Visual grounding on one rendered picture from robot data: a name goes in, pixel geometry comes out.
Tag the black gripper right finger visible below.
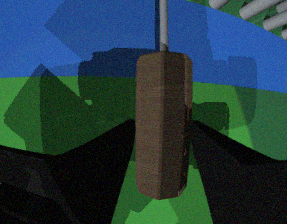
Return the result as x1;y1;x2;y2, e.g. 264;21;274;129
191;121;287;224

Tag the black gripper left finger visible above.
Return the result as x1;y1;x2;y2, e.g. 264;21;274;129
0;119;136;224

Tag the blue tape strip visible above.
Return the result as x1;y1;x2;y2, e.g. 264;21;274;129
0;0;287;93

